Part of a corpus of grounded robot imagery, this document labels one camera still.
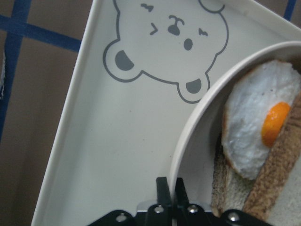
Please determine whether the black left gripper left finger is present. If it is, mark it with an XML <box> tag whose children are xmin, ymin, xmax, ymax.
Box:
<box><xmin>156</xmin><ymin>177</ymin><xmax>172</xmax><ymax>207</ymax></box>

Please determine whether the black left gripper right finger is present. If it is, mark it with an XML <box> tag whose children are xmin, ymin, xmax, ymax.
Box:
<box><xmin>174</xmin><ymin>178</ymin><xmax>189</xmax><ymax>207</ymax></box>

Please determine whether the cream round plate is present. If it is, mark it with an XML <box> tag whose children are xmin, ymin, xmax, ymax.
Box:
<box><xmin>169</xmin><ymin>41</ymin><xmax>301</xmax><ymax>226</ymax></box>

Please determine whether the white bread slice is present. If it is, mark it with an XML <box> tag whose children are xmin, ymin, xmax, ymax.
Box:
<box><xmin>243</xmin><ymin>94</ymin><xmax>301</xmax><ymax>221</ymax></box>

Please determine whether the bread slice in plate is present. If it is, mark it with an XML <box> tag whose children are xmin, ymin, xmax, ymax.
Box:
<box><xmin>211</xmin><ymin>136</ymin><xmax>254</xmax><ymax>216</ymax></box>

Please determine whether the fried egg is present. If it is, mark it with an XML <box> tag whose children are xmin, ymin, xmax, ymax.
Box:
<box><xmin>222</xmin><ymin>60</ymin><xmax>301</xmax><ymax>180</ymax></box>

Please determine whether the cream bear serving tray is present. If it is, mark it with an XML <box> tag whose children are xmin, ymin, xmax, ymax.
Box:
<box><xmin>32</xmin><ymin>0</ymin><xmax>301</xmax><ymax>226</ymax></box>

